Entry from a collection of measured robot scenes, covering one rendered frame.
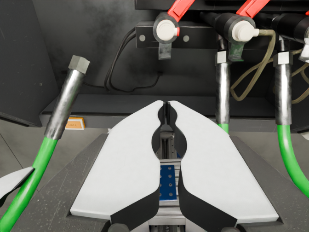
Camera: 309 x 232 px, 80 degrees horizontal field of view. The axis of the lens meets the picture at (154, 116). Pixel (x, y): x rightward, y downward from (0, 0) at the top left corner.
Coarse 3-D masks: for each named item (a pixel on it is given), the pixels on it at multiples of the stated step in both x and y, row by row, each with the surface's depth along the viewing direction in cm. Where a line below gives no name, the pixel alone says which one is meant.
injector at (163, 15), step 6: (162, 12) 23; (156, 18) 22; (162, 18) 19; (168, 18) 19; (174, 18) 19; (156, 24) 19; (174, 24) 19; (156, 36) 20; (174, 36) 20; (162, 42) 20; (168, 42) 20
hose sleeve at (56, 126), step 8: (72, 72) 20; (80, 72) 21; (72, 80) 20; (80, 80) 21; (64, 88) 20; (72, 88) 20; (64, 96) 20; (72, 96) 21; (56, 104) 20; (64, 104) 20; (72, 104) 21; (56, 112) 20; (64, 112) 20; (56, 120) 20; (64, 120) 21; (48, 128) 20; (56, 128) 20; (64, 128) 21; (48, 136) 20; (56, 136) 20
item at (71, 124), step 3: (69, 117) 46; (72, 117) 46; (75, 117) 46; (78, 117) 46; (81, 117) 47; (69, 123) 46; (72, 123) 46; (75, 123) 46; (78, 123) 46; (84, 123) 47; (66, 126) 47; (69, 126) 47; (72, 126) 47; (75, 126) 47; (78, 126) 47; (84, 126) 47
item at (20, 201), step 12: (48, 144) 20; (36, 156) 20; (48, 156) 20; (36, 168) 20; (36, 180) 19; (24, 192) 18; (12, 204) 18; (24, 204) 18; (12, 216) 17; (0, 228) 16
